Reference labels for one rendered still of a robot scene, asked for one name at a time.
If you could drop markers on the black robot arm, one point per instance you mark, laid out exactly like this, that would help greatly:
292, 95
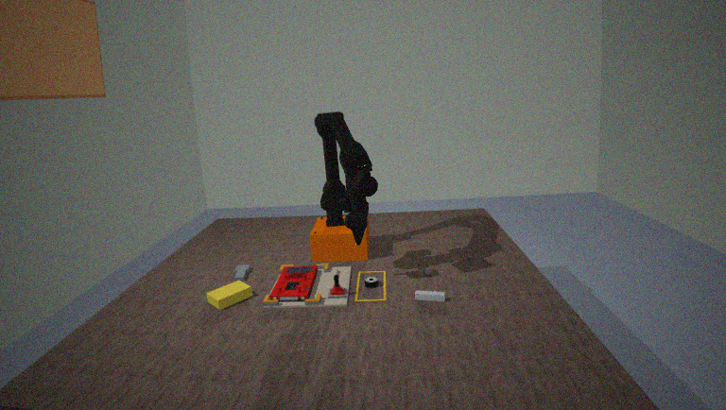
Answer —
332, 129

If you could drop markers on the yellow rectangular block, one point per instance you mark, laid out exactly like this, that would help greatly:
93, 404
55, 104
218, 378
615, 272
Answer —
229, 294

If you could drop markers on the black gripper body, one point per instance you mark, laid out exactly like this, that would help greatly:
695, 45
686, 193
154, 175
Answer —
357, 206

